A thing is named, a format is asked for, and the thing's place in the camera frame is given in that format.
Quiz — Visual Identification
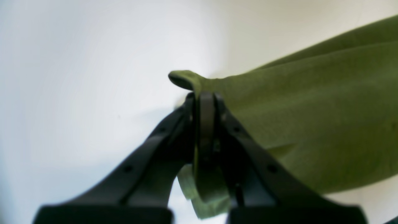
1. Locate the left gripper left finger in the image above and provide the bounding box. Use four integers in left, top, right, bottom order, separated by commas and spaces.
34, 93, 195, 224

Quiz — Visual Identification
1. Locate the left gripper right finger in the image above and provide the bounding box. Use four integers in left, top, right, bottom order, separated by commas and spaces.
194, 92, 367, 224

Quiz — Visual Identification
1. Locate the olive green T-shirt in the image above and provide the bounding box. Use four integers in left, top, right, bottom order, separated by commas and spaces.
168, 15, 398, 220

